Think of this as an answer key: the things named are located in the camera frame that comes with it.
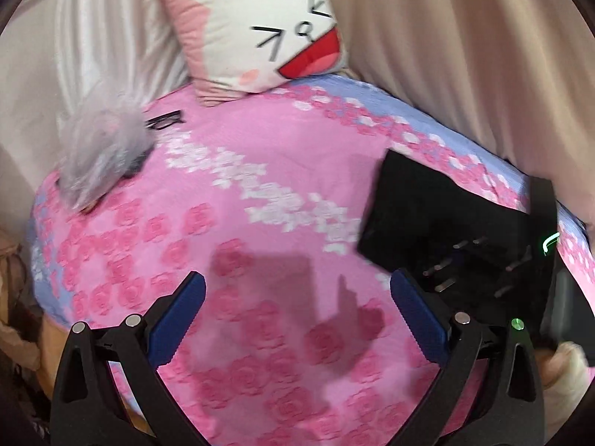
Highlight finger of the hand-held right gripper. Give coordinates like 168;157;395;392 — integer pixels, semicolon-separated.
418;260;542;321
446;235;540;275

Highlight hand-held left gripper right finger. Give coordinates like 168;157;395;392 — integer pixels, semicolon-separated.
389;269;546;446

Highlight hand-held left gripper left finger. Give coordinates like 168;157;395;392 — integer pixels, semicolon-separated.
49;271;208;446

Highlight black fleece-lined pants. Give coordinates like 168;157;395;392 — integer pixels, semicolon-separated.
357;149;559;335

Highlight pink floral bed sheet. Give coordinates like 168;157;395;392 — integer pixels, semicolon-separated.
28;73;595;446

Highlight brown cloth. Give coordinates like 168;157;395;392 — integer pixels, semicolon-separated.
0;227;47;372

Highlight beige curtain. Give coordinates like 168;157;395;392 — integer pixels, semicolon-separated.
321;0;595;224

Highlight grey fluffy fur item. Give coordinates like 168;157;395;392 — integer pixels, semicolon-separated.
56;81;154;212

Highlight black eyeglasses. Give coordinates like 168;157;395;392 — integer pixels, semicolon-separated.
144;110;186;132

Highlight white satin curtain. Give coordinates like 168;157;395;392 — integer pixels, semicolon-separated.
0;0;198;261

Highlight pink white rabbit pillow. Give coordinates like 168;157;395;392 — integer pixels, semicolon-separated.
151;0;349;107

